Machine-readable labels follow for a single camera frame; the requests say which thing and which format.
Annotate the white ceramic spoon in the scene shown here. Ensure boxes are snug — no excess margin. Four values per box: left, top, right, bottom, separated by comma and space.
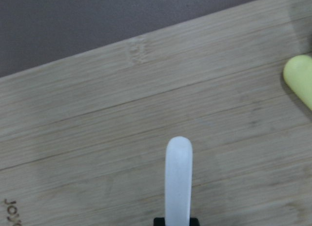
165, 136, 193, 222

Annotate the yellow plastic toy knife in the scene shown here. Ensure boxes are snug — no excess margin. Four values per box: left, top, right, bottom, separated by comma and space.
283, 55, 312, 110

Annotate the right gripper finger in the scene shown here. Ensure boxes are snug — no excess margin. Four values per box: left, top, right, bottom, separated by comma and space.
153, 217, 199, 226

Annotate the bamboo cutting board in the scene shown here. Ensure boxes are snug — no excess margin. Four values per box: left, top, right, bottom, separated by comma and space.
0, 0, 312, 226

